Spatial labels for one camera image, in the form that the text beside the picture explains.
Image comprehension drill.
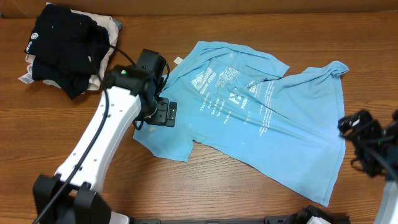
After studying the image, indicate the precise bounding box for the beige folded garment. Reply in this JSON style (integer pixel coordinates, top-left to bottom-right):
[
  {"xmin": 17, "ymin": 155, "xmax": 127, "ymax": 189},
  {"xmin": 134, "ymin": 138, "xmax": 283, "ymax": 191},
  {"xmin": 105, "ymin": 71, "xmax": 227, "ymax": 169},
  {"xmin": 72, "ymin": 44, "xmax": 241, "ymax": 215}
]
[{"xmin": 17, "ymin": 2, "xmax": 120, "ymax": 91}]

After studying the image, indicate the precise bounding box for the light blue printed t-shirt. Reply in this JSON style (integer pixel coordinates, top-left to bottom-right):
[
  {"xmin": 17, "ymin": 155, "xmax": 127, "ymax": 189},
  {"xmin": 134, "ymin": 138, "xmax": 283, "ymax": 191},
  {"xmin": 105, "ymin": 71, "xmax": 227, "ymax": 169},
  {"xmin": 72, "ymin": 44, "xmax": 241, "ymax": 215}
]
[{"xmin": 134, "ymin": 41, "xmax": 348, "ymax": 206}]

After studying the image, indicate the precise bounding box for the black folded garment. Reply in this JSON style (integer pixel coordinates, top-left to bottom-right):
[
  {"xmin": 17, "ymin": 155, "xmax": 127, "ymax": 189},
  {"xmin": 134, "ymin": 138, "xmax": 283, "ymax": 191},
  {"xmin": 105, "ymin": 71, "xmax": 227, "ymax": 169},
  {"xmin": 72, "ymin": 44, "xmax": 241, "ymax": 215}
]
[{"xmin": 24, "ymin": 3, "xmax": 111, "ymax": 100}]

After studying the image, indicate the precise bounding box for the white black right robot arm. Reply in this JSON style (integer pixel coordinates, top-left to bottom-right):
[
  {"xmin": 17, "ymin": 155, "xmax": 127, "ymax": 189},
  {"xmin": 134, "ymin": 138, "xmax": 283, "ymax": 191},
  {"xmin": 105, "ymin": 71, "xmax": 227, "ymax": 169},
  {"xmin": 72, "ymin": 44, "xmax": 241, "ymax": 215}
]
[{"xmin": 338, "ymin": 110, "xmax": 397, "ymax": 224}]

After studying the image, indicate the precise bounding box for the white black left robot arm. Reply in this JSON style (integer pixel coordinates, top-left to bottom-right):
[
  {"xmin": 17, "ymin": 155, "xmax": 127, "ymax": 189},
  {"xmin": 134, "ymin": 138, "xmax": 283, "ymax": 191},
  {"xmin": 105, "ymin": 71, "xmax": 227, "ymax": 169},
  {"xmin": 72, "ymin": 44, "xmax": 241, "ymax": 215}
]
[{"xmin": 33, "ymin": 63, "xmax": 177, "ymax": 224}]

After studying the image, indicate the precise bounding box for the grey folded garment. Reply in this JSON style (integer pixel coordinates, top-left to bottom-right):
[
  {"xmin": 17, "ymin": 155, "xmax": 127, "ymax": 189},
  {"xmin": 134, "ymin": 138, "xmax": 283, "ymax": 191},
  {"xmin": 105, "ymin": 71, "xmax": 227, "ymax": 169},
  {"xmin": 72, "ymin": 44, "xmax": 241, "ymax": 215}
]
[{"xmin": 113, "ymin": 19, "xmax": 123, "ymax": 30}]

